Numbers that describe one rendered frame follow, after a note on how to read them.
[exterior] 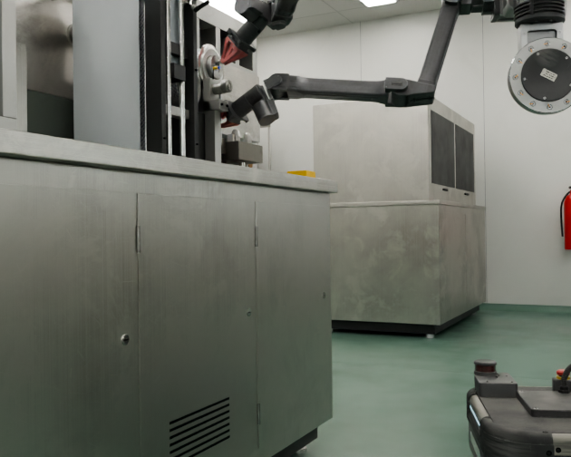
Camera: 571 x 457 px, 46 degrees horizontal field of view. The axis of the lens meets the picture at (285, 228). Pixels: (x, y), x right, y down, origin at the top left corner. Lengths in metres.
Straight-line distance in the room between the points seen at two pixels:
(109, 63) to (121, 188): 0.65
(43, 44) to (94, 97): 0.24
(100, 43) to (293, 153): 5.19
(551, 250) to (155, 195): 5.15
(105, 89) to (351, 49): 5.18
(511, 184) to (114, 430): 5.32
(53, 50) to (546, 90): 1.39
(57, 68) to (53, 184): 0.93
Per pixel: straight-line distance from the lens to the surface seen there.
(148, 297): 1.45
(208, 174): 1.59
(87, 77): 2.02
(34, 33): 2.12
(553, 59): 1.95
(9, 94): 1.27
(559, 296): 6.34
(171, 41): 1.84
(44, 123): 2.09
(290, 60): 7.25
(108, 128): 1.94
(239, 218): 1.76
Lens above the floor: 0.73
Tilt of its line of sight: level
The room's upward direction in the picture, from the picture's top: 1 degrees counter-clockwise
